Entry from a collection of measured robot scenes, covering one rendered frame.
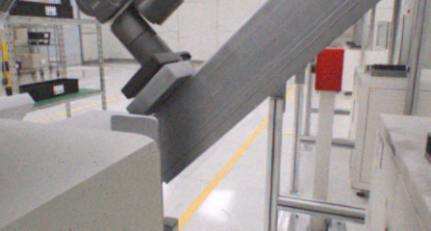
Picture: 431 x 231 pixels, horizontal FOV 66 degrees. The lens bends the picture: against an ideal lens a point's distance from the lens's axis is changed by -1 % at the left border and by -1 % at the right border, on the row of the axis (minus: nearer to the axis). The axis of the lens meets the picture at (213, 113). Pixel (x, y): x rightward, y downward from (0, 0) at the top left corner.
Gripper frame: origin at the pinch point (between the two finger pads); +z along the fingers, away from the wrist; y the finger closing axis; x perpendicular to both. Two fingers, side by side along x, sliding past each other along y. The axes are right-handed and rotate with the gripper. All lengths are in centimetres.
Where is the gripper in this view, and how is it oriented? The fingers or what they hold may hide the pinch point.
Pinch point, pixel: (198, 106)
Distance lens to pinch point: 55.8
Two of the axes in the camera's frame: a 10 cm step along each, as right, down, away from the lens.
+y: 3.4, -2.2, 9.1
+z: 6.6, 7.5, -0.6
